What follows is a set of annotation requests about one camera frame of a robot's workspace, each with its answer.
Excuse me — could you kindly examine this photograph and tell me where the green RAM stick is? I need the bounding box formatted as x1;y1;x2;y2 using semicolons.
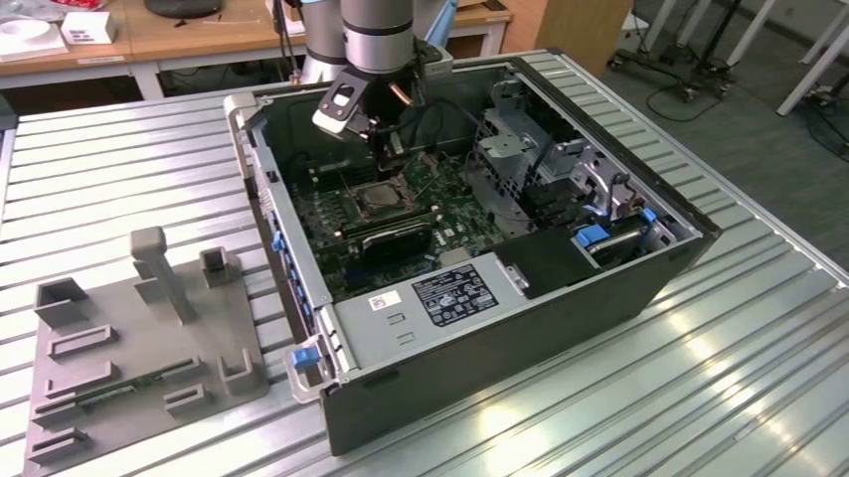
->
72;361;200;411

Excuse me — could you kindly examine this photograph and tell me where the black round pad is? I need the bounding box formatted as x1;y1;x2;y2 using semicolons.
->
142;0;224;19

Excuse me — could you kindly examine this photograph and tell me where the white table frame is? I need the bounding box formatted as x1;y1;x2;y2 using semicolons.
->
774;0;849;118

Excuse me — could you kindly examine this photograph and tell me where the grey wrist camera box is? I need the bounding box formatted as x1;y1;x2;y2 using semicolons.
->
416;42;456;76

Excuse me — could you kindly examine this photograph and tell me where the wooden cabinet panel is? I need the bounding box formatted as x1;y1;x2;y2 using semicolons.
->
532;0;635;79

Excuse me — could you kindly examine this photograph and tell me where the black wheeled stand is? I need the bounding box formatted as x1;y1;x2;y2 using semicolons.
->
608;0;743;105

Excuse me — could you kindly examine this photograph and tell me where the silver topped CPU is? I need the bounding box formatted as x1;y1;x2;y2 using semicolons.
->
359;182;407;213

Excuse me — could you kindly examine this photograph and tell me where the white square tray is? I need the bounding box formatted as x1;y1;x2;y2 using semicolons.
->
0;18;68;64

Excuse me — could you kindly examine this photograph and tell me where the hard disk in blue carrier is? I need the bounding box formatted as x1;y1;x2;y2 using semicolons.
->
569;224;664;272

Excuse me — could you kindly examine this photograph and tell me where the wooden desk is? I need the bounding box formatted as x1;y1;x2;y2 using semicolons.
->
0;0;516;103

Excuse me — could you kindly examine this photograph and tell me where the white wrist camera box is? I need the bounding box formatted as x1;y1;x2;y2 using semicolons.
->
311;69;373;136

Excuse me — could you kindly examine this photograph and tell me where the grey parts rack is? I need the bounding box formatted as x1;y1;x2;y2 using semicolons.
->
22;226;273;473

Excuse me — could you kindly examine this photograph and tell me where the black graphics card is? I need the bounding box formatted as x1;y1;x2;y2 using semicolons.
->
360;223;432;267

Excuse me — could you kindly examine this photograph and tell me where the green motherboard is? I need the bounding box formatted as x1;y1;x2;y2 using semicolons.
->
291;148;505;299

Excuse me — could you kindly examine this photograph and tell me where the grey power supply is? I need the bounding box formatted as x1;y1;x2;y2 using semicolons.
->
327;252;531;374

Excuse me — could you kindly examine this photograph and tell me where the CPU socket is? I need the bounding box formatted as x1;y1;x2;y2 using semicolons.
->
344;174;417;224

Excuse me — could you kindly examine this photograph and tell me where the silver drive cage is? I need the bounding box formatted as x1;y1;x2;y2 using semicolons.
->
473;77;598;235

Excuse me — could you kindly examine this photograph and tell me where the white cardboard box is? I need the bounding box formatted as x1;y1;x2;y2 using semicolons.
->
58;10;117;46

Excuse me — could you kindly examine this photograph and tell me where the black open PC case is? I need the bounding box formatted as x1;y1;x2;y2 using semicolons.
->
221;47;724;458

